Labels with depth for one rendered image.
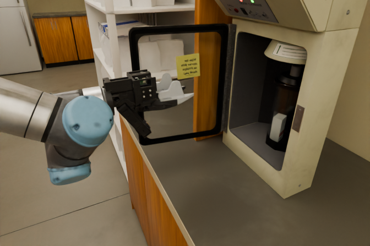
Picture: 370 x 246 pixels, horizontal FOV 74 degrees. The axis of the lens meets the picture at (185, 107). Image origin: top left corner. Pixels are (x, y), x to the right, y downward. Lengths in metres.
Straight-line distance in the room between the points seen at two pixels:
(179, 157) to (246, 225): 0.33
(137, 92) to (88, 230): 1.52
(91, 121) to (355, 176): 0.84
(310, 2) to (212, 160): 0.58
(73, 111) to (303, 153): 0.57
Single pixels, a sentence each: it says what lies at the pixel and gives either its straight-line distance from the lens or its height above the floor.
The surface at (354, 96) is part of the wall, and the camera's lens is 1.09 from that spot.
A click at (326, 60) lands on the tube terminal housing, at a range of 0.63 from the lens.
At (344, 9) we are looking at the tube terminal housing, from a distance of 0.63.
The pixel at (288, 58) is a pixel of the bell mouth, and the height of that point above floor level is 1.33.
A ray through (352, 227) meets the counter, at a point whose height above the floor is 0.94.
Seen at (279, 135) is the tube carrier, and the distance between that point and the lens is 0.83.
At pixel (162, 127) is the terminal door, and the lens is 0.86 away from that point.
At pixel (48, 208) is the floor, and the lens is 2.23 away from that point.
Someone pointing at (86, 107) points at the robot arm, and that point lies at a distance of 0.40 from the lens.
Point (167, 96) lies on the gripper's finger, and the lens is 0.60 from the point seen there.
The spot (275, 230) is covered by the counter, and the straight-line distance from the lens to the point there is 0.73.
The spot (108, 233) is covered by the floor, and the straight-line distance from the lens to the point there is 1.93.
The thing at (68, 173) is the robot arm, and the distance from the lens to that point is 0.52.
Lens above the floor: 1.50
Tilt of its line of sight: 27 degrees down
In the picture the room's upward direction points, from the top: straight up
